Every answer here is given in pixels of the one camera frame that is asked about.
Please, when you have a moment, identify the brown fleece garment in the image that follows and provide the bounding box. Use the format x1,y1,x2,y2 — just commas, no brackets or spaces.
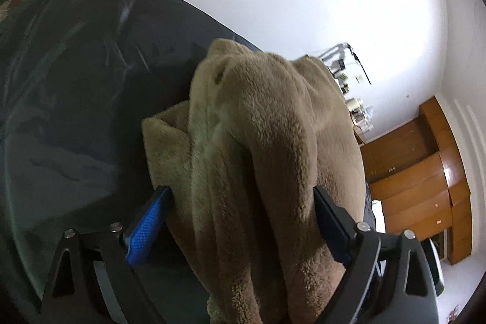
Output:
141,38,367,324

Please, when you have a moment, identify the wooden desk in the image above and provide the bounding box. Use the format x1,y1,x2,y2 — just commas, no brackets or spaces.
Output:
334,73,377,146

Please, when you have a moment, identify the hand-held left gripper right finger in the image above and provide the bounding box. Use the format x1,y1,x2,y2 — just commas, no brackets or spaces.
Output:
313,185,439,324

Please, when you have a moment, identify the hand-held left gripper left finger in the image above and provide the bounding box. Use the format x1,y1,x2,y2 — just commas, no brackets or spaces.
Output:
41,185,171,324

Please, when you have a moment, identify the wooden wardrobe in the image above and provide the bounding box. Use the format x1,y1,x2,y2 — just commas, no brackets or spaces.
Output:
359,96,473,266

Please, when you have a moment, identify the dark bed cover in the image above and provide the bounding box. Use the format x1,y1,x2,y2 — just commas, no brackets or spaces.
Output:
0,0,266,324

